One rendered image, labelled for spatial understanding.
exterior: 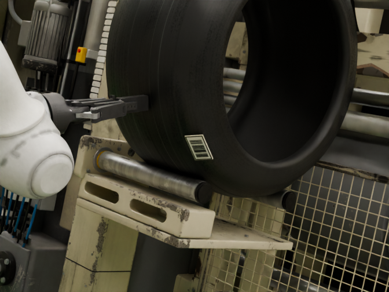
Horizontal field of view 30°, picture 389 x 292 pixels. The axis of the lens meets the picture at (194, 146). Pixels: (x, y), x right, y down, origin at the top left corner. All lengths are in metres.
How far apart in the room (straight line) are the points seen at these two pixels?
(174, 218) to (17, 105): 0.51
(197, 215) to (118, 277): 0.47
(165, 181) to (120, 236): 0.36
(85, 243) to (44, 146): 0.82
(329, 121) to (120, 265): 0.63
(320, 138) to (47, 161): 0.79
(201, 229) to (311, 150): 0.33
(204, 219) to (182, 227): 0.06
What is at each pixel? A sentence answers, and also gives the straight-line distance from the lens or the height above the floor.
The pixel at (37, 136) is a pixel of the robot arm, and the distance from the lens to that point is 1.05.
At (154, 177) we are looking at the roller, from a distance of 1.54.
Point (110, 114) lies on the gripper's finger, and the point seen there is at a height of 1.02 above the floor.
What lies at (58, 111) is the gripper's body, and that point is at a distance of 1.27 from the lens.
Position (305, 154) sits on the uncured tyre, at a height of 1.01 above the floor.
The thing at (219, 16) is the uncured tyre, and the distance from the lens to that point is 1.38.
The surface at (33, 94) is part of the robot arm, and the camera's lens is 1.27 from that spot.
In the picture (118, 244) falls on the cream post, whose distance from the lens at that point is 1.84.
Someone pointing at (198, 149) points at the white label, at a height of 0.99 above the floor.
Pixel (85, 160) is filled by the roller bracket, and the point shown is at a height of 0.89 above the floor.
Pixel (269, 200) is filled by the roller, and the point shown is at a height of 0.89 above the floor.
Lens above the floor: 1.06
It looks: 3 degrees down
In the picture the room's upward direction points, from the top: 12 degrees clockwise
